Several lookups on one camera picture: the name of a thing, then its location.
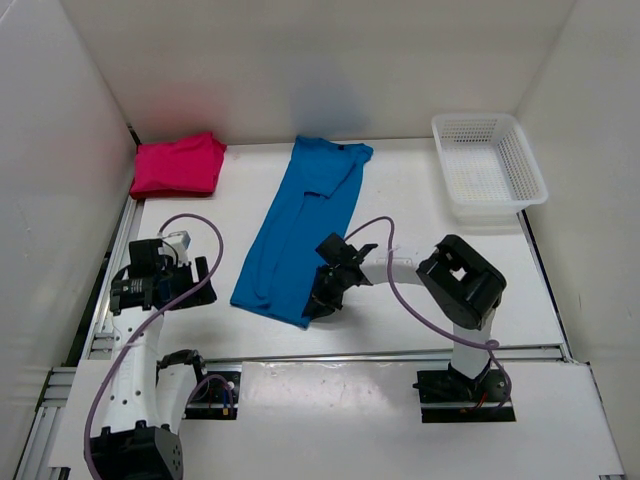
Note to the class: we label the aluminium left side rail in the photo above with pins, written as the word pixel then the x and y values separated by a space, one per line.
pixel 55 392

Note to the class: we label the aluminium rail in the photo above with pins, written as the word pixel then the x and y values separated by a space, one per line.
pixel 55 392
pixel 325 357

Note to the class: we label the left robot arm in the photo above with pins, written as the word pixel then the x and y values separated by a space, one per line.
pixel 132 428

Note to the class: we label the aluminium front rail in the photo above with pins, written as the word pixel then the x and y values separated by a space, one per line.
pixel 325 357

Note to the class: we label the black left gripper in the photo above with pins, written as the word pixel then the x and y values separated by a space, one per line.
pixel 201 296

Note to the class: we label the white front cover board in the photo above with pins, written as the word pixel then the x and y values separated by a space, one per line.
pixel 363 421

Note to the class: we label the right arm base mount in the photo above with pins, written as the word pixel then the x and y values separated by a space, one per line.
pixel 446 398

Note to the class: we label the blue t-shirt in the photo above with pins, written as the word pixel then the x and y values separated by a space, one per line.
pixel 317 197

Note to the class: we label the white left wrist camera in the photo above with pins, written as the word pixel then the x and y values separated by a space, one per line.
pixel 175 245

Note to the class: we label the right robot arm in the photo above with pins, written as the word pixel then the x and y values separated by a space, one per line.
pixel 463 284

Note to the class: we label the pink t-shirt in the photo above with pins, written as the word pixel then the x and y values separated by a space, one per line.
pixel 189 167

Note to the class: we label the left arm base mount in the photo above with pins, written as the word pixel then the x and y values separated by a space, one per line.
pixel 214 401

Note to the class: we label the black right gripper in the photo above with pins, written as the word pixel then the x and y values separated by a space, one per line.
pixel 322 302

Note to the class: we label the white plastic laundry basket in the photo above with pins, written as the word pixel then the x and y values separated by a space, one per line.
pixel 488 166

